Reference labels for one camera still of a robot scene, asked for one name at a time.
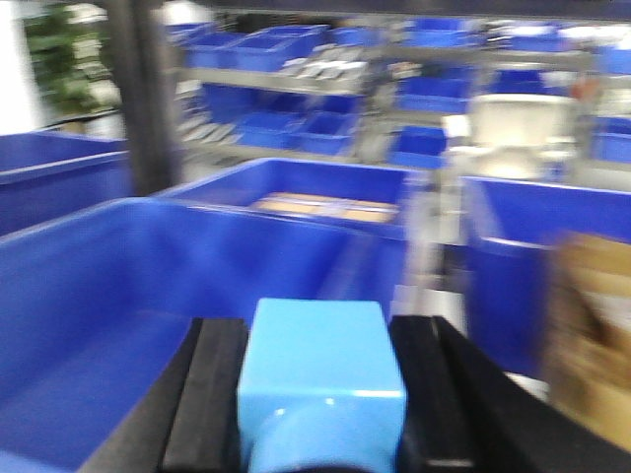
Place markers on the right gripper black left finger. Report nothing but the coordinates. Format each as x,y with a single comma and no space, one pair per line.
187,421

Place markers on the metal storage shelf rack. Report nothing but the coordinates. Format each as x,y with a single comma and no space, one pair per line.
378,91

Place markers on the near blue bin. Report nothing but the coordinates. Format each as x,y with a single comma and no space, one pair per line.
99,309

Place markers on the brown cardboard box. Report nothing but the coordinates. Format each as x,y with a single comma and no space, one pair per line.
586,351

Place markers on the blue bin with cardboard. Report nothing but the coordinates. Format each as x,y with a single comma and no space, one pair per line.
383,201

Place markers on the light blue block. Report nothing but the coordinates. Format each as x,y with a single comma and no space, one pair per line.
320,389

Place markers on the green plant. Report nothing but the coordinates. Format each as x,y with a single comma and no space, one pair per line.
69,49

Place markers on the white appliance on shelf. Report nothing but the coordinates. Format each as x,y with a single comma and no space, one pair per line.
513,136

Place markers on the black vertical post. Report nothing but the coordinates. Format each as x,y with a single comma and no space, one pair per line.
144,70

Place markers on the left blue bin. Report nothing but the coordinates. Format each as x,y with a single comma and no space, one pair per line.
48,174

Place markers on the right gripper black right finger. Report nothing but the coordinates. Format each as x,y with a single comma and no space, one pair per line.
465,415

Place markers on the right blue bin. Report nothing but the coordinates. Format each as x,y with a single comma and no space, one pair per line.
511,227

